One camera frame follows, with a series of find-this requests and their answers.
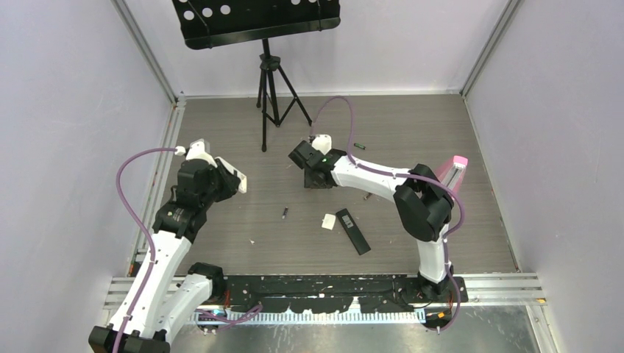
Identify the white battery cover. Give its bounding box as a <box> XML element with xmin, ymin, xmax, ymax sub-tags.
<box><xmin>322</xmin><ymin>213</ymin><xmax>336</xmax><ymax>230</ymax></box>

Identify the white remote control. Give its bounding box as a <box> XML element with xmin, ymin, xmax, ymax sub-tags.
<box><xmin>216</xmin><ymin>157</ymin><xmax>247</xmax><ymax>193</ymax></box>

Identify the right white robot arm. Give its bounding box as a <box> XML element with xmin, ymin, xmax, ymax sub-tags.
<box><xmin>288</xmin><ymin>140</ymin><xmax>454</xmax><ymax>302</ymax></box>

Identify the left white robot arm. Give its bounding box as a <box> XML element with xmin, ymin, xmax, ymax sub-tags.
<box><xmin>88</xmin><ymin>157</ymin><xmax>247</xmax><ymax>352</ymax></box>

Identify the black remote control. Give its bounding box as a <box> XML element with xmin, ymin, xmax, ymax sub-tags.
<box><xmin>336</xmin><ymin>208</ymin><xmax>371</xmax><ymax>255</ymax></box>

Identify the pink metronome box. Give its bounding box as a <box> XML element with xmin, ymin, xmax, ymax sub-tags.
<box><xmin>434</xmin><ymin>155</ymin><xmax>469</xmax><ymax>193</ymax></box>

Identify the black music stand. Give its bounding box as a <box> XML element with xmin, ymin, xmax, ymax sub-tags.
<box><xmin>172</xmin><ymin>0</ymin><xmax>341</xmax><ymax>152</ymax></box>

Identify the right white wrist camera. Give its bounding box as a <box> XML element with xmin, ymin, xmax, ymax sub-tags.
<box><xmin>309</xmin><ymin>134</ymin><xmax>332</xmax><ymax>154</ymax></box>

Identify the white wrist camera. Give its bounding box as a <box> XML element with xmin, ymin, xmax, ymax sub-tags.
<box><xmin>174</xmin><ymin>138</ymin><xmax>217</xmax><ymax>167</ymax></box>
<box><xmin>309</xmin><ymin>134</ymin><xmax>332</xmax><ymax>154</ymax></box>

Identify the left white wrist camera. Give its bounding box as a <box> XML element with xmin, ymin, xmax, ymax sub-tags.
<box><xmin>174</xmin><ymin>138</ymin><xmax>217</xmax><ymax>167</ymax></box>

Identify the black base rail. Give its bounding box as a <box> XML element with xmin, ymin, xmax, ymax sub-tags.
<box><xmin>206</xmin><ymin>274</ymin><xmax>468</xmax><ymax>327</ymax></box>

